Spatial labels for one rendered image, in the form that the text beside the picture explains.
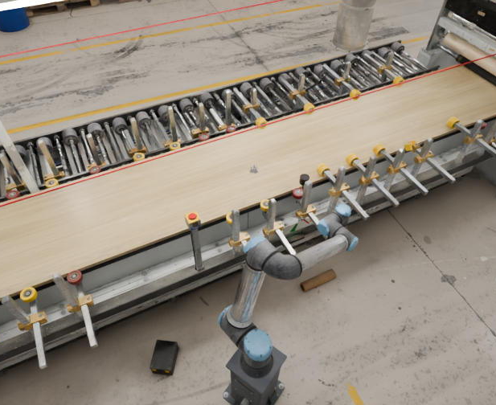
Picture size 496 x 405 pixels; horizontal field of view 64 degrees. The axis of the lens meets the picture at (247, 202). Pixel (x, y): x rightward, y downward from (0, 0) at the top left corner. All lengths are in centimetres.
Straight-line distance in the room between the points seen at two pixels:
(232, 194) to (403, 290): 168
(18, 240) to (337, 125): 242
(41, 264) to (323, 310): 204
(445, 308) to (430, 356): 44
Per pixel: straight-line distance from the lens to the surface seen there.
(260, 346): 219
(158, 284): 258
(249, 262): 186
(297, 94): 353
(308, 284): 329
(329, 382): 310
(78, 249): 262
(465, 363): 348
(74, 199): 290
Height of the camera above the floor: 292
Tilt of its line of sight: 49 degrees down
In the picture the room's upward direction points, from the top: 1 degrees clockwise
